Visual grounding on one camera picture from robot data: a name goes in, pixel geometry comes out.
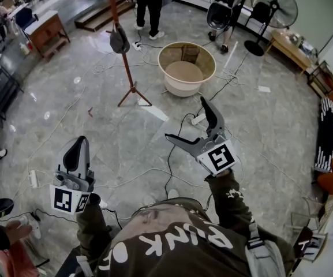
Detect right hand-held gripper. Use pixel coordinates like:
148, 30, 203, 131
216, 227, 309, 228
164, 96, 239, 175

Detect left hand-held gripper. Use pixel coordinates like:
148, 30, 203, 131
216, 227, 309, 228
49, 136, 95, 215

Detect brown wooden coat stand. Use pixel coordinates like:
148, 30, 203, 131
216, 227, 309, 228
104, 0, 153, 108

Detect grey cap item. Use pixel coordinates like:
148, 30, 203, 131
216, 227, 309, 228
109, 23, 131, 54

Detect grey shoulder bag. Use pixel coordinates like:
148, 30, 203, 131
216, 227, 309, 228
244, 220, 287, 277

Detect person's right forearm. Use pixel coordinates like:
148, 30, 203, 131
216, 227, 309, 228
204, 168, 256, 233

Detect person's left forearm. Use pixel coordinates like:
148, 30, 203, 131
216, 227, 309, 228
76, 193, 113, 250

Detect beige round glass-top table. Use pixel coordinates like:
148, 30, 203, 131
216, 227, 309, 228
158, 41, 217, 98

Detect white tube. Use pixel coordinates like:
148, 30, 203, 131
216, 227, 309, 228
223, 41, 240, 69

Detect person's dark printed shirt torso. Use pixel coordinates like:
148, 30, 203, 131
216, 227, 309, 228
76, 197, 297, 277

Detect black shell chair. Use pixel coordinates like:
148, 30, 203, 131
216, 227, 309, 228
206, 0, 244, 30

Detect low wooden bench table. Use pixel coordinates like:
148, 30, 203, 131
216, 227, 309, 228
265, 29, 313, 75

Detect black white patterned blanket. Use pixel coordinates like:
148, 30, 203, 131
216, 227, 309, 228
314, 96, 333, 173

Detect wooden cabinet white top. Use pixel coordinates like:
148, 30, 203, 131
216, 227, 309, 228
24, 10, 71, 62

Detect black folding chair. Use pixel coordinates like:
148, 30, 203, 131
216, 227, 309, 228
245, 1, 272, 32

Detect clear plastic chair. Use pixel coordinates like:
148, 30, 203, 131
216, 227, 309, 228
283, 194, 333, 244

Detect wooden steps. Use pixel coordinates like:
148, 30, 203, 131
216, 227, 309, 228
74, 0, 136, 33

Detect black standing fan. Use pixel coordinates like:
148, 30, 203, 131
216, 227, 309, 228
244, 0, 299, 57

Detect blue chair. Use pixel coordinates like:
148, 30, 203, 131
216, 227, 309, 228
14, 7, 38, 31

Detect black cable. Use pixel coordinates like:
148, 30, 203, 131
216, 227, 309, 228
208, 50, 251, 101
164, 113, 197, 202

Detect white cable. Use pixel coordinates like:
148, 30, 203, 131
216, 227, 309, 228
92, 43, 160, 75

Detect black metal frame side table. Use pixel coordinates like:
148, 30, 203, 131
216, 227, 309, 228
306, 60, 333, 98

